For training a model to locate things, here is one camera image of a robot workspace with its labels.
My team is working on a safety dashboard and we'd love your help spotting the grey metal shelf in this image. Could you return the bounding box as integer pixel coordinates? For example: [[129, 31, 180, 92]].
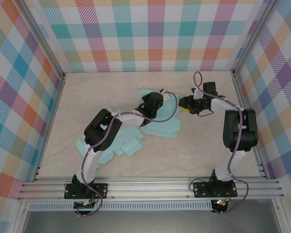
[[21, 210, 282, 233]]

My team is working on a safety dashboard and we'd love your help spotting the white slotted cable duct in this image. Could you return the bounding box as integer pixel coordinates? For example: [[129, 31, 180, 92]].
[[29, 200, 213, 211]]

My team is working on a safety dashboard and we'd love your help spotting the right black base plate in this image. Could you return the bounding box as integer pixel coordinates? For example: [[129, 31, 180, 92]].
[[193, 181, 238, 199]]

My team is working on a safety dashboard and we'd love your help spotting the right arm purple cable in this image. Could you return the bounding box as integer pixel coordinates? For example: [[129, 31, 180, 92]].
[[193, 71, 250, 216]]

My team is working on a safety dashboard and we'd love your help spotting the light blue paper box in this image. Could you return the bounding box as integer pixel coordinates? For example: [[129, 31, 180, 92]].
[[75, 126, 146, 171], [138, 88, 183, 140]]

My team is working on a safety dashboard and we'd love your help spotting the long aluminium base rail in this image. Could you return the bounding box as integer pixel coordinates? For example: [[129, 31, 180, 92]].
[[17, 176, 285, 201]]

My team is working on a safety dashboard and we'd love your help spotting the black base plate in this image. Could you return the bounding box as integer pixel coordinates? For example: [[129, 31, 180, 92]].
[[64, 183, 109, 200], [193, 181, 238, 199]]

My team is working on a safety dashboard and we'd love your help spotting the small controller board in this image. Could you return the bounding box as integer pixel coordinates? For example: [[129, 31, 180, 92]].
[[212, 198, 228, 207], [74, 200, 97, 210]]

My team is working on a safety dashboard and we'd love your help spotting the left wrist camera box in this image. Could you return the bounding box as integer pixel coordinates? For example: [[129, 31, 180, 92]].
[[159, 88, 172, 100]]

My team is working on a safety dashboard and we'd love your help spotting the aluminium frame leg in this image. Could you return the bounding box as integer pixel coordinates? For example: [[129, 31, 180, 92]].
[[271, 198, 291, 233], [13, 200, 31, 233]]

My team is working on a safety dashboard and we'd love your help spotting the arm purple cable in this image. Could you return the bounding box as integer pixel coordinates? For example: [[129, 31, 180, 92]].
[[76, 91, 179, 217], [193, 71, 250, 216]]

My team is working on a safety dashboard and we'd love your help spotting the aluminium frame post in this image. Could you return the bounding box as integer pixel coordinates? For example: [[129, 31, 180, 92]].
[[18, 0, 66, 80], [231, 0, 277, 76]]

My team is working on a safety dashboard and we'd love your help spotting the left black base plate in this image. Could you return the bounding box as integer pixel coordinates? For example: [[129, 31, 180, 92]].
[[64, 183, 109, 200]]

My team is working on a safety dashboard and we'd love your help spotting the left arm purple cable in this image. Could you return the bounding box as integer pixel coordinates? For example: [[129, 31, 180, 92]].
[[76, 91, 179, 217]]

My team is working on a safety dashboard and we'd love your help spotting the aluminium side rail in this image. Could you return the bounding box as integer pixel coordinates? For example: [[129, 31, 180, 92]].
[[232, 70, 269, 180], [33, 72, 67, 183]]

